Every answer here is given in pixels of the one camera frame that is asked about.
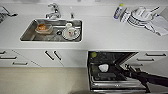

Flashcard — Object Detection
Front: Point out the stainless steel dishwasher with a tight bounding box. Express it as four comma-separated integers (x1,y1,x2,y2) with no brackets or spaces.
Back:
87,50,148,94

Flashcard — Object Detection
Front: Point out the yellow bowl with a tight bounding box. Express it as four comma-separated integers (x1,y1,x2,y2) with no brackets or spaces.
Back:
91,51,98,58

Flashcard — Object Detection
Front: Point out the white narrow drawer cabinet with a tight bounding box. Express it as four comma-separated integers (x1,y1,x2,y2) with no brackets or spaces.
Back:
125,50,168,71

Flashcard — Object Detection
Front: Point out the white cloth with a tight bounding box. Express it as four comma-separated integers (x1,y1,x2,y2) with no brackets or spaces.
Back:
144,14,168,37

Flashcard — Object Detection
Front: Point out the stack of white plates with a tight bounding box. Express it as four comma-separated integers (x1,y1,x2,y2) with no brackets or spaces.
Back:
127,5,160,29

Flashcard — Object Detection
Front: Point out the small white bottle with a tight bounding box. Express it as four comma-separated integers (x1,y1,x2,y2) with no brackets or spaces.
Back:
119,9,129,23

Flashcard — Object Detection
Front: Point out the white cup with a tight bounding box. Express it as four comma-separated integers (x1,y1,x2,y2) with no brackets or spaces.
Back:
61,22,80,41

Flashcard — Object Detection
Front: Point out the small chrome sink knob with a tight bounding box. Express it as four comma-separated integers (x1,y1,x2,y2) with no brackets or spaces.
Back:
69,12,75,19

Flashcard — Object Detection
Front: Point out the bowl with orange food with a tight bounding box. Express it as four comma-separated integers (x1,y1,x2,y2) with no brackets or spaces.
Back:
35,22,54,34

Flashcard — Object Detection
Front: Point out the chrome faucet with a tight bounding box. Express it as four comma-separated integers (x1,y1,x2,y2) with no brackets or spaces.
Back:
44,2,63,20

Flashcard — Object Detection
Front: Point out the stainless steel sink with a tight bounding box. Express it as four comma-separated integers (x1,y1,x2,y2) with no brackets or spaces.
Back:
19,18,84,44

